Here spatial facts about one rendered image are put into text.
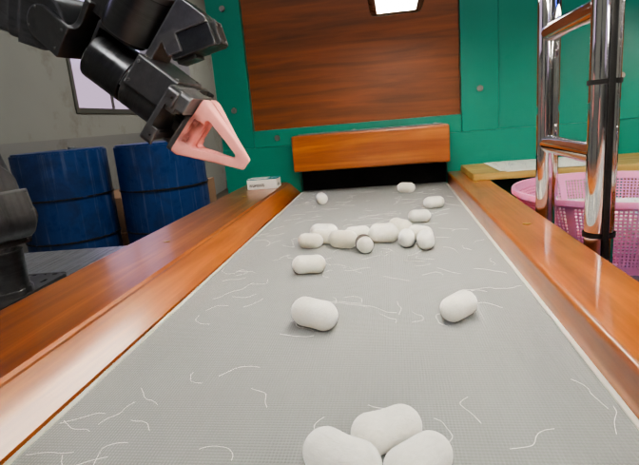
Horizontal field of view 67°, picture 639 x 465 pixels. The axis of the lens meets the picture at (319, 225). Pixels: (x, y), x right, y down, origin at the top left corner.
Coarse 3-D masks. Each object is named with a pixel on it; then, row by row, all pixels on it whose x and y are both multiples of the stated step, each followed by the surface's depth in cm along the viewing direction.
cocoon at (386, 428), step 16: (368, 416) 22; (384, 416) 22; (400, 416) 22; (416, 416) 22; (352, 432) 22; (368, 432) 21; (384, 432) 21; (400, 432) 21; (416, 432) 22; (384, 448) 21
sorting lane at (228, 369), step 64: (384, 192) 94; (448, 192) 88; (256, 256) 57; (384, 256) 52; (448, 256) 50; (192, 320) 39; (256, 320) 38; (384, 320) 36; (448, 320) 35; (512, 320) 34; (128, 384) 30; (192, 384) 29; (256, 384) 29; (320, 384) 28; (384, 384) 28; (448, 384) 27; (512, 384) 27; (576, 384) 26; (64, 448) 24; (128, 448) 24; (192, 448) 24; (256, 448) 23; (512, 448) 22; (576, 448) 21
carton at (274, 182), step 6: (252, 180) 95; (258, 180) 94; (264, 180) 94; (270, 180) 94; (276, 180) 94; (252, 186) 95; (258, 186) 95; (264, 186) 95; (270, 186) 94; (276, 186) 94
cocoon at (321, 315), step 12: (300, 300) 36; (312, 300) 35; (324, 300) 35; (300, 312) 35; (312, 312) 35; (324, 312) 34; (336, 312) 35; (300, 324) 36; (312, 324) 35; (324, 324) 34
